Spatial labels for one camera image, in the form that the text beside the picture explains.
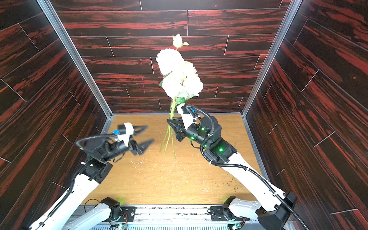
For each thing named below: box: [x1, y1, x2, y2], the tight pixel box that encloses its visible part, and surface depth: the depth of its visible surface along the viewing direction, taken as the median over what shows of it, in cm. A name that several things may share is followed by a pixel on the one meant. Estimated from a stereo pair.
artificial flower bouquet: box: [156, 34, 204, 159], surface depth 43 cm
